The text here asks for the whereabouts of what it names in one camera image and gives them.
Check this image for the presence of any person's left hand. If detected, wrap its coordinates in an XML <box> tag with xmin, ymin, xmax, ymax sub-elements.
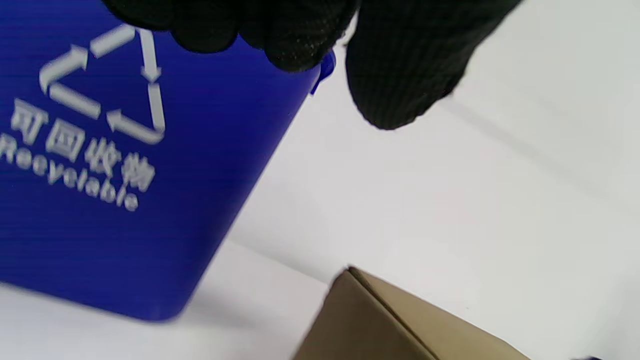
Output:
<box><xmin>100</xmin><ymin>0</ymin><xmax>523</xmax><ymax>131</ymax></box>

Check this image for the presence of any brown cardboard box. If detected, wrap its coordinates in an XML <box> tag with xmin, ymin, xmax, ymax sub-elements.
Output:
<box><xmin>292</xmin><ymin>266</ymin><xmax>531</xmax><ymax>360</ymax></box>

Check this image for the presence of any blue plastic recycling bin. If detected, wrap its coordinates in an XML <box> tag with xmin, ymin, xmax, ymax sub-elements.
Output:
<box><xmin>0</xmin><ymin>0</ymin><xmax>337</xmax><ymax>322</ymax></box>

